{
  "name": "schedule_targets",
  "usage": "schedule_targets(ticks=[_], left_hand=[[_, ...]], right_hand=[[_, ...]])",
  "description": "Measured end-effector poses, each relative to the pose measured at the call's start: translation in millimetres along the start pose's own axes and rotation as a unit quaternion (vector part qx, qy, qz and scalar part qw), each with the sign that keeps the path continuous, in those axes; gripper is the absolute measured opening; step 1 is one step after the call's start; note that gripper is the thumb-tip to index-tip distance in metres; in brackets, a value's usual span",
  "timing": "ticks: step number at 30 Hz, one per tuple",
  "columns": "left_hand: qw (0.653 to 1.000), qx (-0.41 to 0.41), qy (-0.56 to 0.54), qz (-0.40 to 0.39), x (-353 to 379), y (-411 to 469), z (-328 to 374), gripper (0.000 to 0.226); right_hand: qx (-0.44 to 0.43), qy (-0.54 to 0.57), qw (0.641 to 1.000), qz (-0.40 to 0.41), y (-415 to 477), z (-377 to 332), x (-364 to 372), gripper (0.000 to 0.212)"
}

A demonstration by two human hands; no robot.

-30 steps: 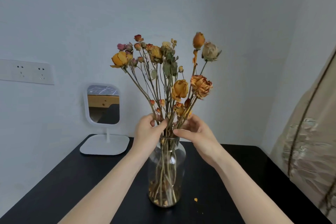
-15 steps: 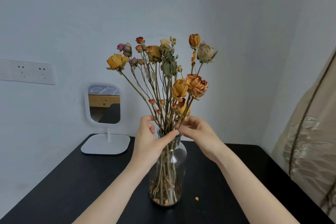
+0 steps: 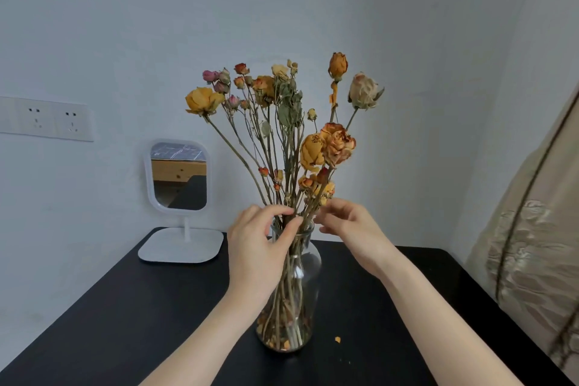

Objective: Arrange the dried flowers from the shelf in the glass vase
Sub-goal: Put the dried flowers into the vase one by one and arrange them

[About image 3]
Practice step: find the person's left hand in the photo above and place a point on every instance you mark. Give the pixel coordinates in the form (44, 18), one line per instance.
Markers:
(255, 259)

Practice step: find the person's right hand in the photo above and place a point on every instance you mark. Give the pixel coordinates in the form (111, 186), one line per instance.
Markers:
(357, 236)

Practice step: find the round yellow dried flower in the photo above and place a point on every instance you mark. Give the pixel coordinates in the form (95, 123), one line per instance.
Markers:
(326, 191)

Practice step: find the clear glass vase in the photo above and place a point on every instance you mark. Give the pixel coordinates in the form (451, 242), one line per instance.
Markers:
(312, 272)

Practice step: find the short cluster buds dried flower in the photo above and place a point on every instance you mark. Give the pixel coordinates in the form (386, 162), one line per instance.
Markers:
(306, 182)

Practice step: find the tiny-bud thin dried flower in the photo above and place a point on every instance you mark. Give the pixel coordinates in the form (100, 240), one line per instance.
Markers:
(263, 171)

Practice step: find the peach pink-edged dried flower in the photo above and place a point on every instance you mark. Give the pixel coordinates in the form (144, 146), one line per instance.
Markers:
(339, 143)

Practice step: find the person's left forearm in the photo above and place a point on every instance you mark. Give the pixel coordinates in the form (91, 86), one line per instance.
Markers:
(203, 345)

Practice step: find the person's right forearm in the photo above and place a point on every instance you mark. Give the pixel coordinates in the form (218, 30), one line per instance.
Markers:
(443, 331)

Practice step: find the pile of dried orange petals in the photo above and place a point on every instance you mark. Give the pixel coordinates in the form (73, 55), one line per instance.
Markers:
(282, 336)

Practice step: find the white standing mirror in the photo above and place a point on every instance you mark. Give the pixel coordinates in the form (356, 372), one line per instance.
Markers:
(181, 245)

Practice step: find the black table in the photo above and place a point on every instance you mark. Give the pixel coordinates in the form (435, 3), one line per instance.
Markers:
(384, 354)

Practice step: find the beige embroidered curtain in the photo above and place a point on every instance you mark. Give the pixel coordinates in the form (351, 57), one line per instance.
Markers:
(534, 241)

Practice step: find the white wall socket panel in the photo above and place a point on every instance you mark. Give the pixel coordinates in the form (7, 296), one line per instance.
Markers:
(13, 116)

